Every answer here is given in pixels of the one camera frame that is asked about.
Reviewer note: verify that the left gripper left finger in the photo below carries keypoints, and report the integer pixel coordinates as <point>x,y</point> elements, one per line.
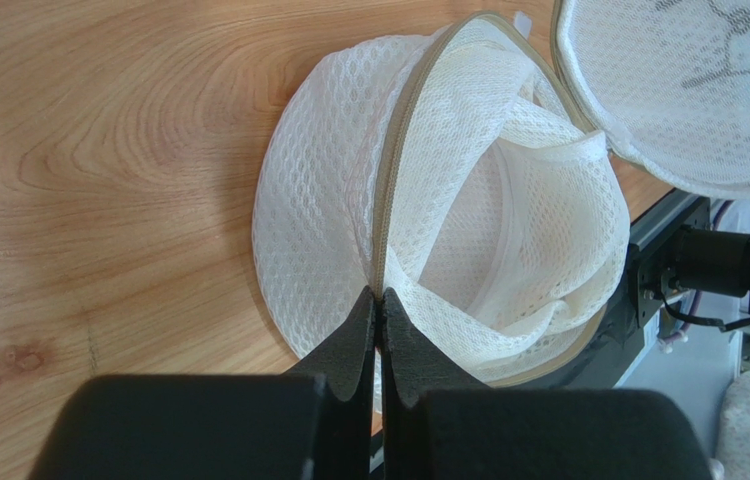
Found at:
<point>310,422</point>

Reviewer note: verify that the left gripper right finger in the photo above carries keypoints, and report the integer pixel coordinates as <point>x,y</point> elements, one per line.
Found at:
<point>439,422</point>

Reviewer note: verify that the beige mesh laundry bag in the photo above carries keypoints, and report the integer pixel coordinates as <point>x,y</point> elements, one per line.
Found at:
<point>472,177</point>

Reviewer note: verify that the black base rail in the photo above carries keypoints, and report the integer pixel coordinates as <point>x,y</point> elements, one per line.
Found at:
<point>675,248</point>

